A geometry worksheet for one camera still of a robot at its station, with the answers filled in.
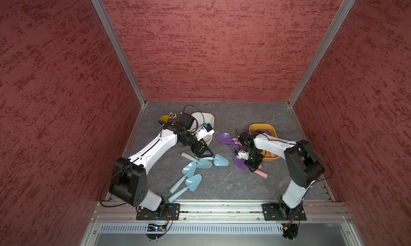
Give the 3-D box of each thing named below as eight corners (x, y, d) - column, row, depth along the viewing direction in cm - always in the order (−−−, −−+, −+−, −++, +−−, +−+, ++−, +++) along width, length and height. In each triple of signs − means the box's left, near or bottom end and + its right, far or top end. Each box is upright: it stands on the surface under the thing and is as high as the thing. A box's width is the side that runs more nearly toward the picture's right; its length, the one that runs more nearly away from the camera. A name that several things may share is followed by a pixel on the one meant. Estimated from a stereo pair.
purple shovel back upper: (214, 139, 103) (214, 137, 101) (220, 130, 107) (220, 129, 105) (233, 148, 98) (233, 147, 97) (238, 140, 103) (238, 138, 101)
